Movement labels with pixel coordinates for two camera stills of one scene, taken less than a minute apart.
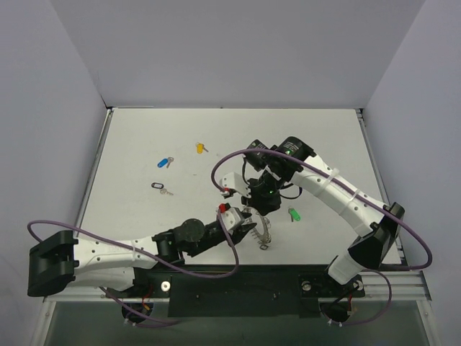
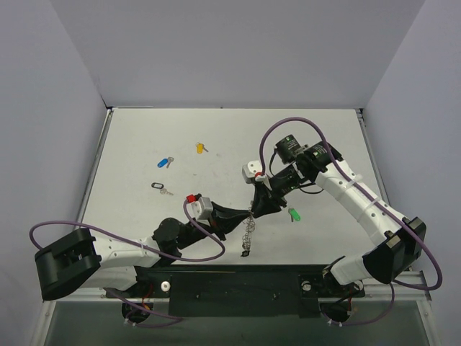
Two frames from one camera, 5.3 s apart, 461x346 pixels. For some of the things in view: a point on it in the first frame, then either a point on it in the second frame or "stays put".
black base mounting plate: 249,291 stays put
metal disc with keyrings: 266,224 -> 250,228
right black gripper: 262,205 stays put
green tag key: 294,214 stays put
